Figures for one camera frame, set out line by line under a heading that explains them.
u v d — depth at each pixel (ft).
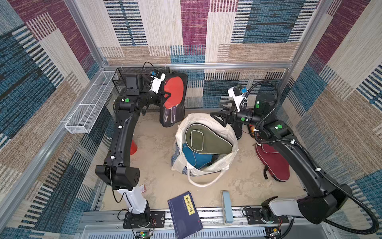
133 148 3.28
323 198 1.24
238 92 1.77
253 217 2.39
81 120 2.31
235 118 1.83
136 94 1.80
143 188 2.72
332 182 1.27
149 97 1.98
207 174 2.22
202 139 2.79
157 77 2.01
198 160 3.00
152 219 2.38
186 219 2.39
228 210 2.36
